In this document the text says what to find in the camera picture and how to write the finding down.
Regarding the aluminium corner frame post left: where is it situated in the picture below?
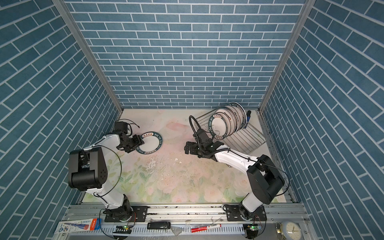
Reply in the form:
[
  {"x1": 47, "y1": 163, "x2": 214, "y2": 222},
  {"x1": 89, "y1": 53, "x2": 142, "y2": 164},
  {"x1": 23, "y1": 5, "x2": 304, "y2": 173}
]
[{"x1": 52, "y1": 0, "x2": 124, "y2": 114}]

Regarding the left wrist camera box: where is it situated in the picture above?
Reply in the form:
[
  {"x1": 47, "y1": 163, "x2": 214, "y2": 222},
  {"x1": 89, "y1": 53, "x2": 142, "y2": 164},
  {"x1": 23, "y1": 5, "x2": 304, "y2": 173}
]
[{"x1": 114, "y1": 122, "x2": 132, "y2": 136}]

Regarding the black rectangular device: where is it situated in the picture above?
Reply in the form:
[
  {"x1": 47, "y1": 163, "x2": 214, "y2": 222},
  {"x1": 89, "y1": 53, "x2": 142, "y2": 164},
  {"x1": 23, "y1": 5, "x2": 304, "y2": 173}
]
[{"x1": 147, "y1": 222, "x2": 171, "y2": 230}]

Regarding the aluminium corner frame post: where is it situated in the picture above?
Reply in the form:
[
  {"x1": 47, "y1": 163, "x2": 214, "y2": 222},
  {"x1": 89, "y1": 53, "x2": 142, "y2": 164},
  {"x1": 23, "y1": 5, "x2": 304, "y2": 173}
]
[
  {"x1": 259, "y1": 0, "x2": 316, "y2": 113},
  {"x1": 52, "y1": 0, "x2": 124, "y2": 114}
]

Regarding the white toothpaste box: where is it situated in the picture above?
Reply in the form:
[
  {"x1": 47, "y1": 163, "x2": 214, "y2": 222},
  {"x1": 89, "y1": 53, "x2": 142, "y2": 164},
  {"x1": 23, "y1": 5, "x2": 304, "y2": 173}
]
[{"x1": 55, "y1": 219, "x2": 101, "y2": 234}]

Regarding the right green circuit board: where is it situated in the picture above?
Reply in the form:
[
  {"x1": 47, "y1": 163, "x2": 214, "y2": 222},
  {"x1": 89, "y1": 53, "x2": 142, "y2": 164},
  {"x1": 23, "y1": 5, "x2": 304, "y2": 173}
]
[{"x1": 245, "y1": 224, "x2": 263, "y2": 232}]

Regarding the rearmost plate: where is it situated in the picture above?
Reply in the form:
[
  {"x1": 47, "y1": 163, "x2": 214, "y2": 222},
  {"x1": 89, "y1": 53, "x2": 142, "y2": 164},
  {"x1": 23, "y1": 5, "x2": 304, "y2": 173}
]
[{"x1": 215, "y1": 106, "x2": 241, "y2": 136}]

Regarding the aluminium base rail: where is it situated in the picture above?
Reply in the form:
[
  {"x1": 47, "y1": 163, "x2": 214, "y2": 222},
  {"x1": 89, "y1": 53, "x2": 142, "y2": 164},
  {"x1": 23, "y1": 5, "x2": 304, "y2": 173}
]
[{"x1": 54, "y1": 203, "x2": 316, "y2": 240}]

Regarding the clear plastic bag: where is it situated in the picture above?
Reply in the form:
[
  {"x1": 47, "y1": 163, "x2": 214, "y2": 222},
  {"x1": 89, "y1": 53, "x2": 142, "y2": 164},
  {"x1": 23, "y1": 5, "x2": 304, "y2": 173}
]
[{"x1": 170, "y1": 226, "x2": 183, "y2": 236}]

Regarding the aluminium corner frame post right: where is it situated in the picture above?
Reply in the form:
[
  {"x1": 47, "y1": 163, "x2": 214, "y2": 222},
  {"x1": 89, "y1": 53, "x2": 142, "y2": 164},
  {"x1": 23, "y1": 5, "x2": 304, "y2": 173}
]
[{"x1": 259, "y1": 0, "x2": 316, "y2": 113}]

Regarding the red marker pen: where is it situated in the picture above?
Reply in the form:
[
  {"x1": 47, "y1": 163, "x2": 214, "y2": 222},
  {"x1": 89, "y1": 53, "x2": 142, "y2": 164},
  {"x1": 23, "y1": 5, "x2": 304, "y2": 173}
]
[{"x1": 191, "y1": 224, "x2": 222, "y2": 233}]

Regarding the left green circuit board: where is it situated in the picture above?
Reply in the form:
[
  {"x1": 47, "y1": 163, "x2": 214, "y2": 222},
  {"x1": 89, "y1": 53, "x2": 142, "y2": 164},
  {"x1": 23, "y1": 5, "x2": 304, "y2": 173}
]
[{"x1": 113, "y1": 226, "x2": 132, "y2": 236}]

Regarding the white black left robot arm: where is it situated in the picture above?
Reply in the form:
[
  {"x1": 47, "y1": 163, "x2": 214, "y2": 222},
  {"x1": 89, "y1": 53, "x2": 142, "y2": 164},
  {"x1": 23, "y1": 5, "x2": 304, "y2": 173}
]
[{"x1": 68, "y1": 133, "x2": 148, "y2": 223}]

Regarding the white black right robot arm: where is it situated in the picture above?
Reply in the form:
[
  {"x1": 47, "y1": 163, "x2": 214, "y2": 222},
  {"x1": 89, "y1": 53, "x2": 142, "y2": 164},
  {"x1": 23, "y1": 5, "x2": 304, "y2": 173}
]
[{"x1": 184, "y1": 130, "x2": 285, "y2": 221}]

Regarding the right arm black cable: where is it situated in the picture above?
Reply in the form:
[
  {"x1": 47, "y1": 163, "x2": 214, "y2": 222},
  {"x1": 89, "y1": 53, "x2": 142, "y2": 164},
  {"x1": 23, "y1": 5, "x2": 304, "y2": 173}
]
[{"x1": 188, "y1": 115, "x2": 291, "y2": 238}]

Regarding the chrome wire dish rack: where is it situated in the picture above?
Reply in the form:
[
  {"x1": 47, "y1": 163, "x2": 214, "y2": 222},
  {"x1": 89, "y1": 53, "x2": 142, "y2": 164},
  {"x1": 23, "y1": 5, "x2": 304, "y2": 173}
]
[{"x1": 194, "y1": 103, "x2": 266, "y2": 154}]

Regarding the green circuit board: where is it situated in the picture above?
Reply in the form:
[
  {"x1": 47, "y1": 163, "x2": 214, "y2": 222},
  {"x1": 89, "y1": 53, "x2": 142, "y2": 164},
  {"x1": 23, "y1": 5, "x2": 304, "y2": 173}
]
[
  {"x1": 245, "y1": 224, "x2": 263, "y2": 232},
  {"x1": 113, "y1": 226, "x2": 132, "y2": 236}
]

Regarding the white analog clock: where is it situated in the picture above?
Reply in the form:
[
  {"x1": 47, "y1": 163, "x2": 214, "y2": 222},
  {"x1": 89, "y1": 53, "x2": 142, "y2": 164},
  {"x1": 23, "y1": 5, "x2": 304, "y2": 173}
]
[{"x1": 276, "y1": 221, "x2": 303, "y2": 240}]

